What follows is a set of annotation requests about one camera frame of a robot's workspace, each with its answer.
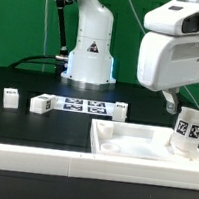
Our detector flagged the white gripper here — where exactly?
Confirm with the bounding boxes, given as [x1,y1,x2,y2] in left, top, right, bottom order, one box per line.
[137,31,199,115]

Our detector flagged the white square table top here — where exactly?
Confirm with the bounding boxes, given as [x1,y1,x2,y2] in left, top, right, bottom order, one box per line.
[90,119,199,163]

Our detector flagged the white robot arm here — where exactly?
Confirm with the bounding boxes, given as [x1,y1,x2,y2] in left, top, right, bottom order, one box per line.
[62,0,199,114]

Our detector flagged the printed tag sheet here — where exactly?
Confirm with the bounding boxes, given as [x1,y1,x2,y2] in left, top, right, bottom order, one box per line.
[54,97,114,116]

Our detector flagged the white U-shaped fence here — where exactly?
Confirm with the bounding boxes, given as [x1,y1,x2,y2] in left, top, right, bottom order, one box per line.
[0,144,199,190]

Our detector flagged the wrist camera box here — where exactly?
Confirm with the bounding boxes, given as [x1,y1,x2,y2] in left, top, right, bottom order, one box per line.
[144,0,199,36]

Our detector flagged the white thin cable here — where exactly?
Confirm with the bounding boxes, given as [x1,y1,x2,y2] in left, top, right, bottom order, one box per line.
[37,0,54,73]

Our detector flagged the black cables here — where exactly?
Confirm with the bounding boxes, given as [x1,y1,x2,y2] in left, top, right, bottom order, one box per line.
[8,50,65,76]

